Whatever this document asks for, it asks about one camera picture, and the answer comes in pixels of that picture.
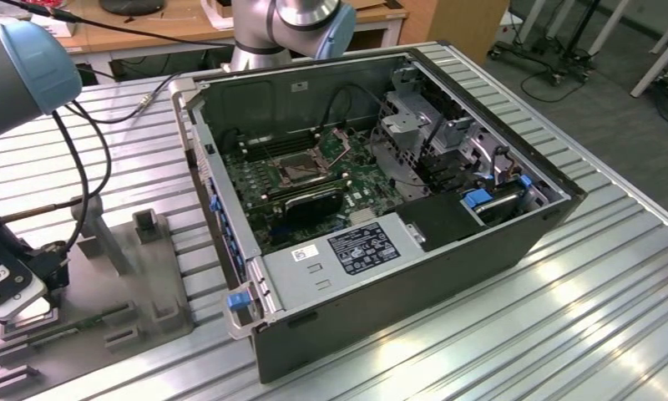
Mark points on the black RAM slot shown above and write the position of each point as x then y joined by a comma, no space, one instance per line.
278,154
278,149
278,139
278,144

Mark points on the CPU socket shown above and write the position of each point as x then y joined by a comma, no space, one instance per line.
297,169

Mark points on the green RAM stick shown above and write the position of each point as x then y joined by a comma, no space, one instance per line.
61,334

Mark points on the grey parts rack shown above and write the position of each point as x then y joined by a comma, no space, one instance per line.
144,284

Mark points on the blue retention clip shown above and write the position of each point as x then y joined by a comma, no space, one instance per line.
212,202

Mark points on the blue case latch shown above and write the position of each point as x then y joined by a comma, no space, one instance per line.
237,301

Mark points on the grey power supply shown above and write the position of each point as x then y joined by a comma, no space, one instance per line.
305,275

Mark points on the red packet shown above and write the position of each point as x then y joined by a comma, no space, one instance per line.
43,3

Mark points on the wooden desk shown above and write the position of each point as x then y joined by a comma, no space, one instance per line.
161,18

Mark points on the black monitor base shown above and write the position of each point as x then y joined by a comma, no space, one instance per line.
133,6

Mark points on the silver chipset heatsink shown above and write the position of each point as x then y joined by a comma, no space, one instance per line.
362,217

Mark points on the open cardboard box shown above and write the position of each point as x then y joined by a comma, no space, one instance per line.
217,16

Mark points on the green motherboard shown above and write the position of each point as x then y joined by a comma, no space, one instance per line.
366,167

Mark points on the black PC case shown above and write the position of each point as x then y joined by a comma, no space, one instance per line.
394,301

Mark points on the silver drive cage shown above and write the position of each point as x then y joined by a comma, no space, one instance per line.
402,125

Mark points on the black plastic shroud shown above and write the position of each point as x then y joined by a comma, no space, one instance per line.
440,219

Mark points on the hard disk in blue carrier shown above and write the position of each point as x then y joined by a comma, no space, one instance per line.
476,198

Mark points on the small blue plastic clip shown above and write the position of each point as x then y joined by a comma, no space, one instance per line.
524,182

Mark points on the wooden cabinet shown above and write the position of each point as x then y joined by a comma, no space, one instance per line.
466,29

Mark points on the black wheeled stand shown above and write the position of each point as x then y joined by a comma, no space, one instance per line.
577,29

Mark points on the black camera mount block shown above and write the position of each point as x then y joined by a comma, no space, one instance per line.
51,267

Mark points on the white camera box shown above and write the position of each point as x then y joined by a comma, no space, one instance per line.
10,292

